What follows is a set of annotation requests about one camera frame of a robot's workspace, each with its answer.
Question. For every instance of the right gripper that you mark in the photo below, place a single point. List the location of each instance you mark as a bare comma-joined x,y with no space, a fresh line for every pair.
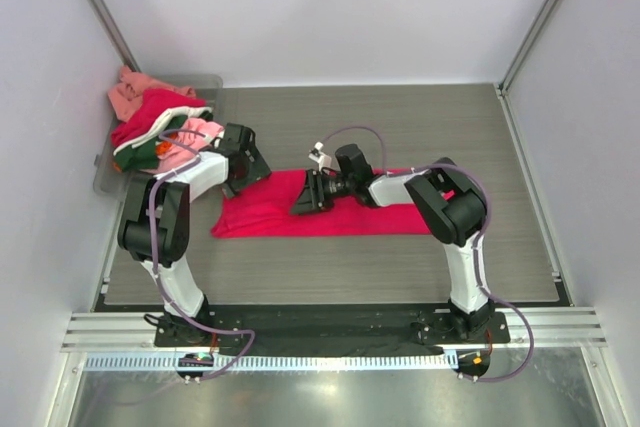
319,192

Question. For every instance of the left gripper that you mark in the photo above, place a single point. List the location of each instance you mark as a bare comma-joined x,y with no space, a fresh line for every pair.
250,167

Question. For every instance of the magenta t shirt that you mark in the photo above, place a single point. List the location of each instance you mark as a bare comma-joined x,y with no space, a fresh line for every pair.
263,210

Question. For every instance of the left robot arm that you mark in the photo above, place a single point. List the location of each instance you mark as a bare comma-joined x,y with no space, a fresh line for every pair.
155,222

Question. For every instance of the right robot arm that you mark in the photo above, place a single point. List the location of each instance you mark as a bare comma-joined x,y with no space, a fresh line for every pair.
452,206

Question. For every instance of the light pink t shirt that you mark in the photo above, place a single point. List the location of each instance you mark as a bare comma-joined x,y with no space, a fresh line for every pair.
196,134

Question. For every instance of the orange garment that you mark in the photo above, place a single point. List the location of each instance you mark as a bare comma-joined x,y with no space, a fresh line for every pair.
163,146

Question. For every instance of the green white t shirt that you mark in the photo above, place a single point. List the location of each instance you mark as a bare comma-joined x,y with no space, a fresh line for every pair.
139,153

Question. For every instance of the crimson t shirt in tray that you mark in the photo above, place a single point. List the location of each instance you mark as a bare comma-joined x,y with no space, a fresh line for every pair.
154,103

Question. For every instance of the grey plastic tray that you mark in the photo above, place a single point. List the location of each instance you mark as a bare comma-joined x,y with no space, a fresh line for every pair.
108,180

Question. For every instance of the salmon pink t shirt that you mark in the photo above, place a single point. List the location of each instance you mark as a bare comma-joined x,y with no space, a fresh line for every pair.
126,96

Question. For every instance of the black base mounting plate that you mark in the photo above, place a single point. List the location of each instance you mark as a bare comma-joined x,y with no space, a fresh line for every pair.
328,330

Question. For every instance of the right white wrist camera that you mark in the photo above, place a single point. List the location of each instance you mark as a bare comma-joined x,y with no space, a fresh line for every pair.
319,157

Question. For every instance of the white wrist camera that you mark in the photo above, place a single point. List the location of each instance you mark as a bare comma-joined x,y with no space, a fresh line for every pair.
218,138
319,157

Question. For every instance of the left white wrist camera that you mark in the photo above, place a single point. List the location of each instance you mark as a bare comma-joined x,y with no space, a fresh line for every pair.
218,138

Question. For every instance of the white slotted cable duct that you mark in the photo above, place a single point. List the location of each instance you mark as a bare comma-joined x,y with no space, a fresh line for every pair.
192,362

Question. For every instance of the right aluminium table rail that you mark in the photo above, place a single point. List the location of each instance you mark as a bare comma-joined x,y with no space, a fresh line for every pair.
541,215

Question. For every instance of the left aluminium frame post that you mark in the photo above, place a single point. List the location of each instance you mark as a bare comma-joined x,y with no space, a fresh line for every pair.
114,34

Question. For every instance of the aluminium frame post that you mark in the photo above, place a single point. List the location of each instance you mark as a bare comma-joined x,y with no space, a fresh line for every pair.
114,34
540,21

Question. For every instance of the right aluminium frame post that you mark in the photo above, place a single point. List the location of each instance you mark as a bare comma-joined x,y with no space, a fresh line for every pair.
540,21

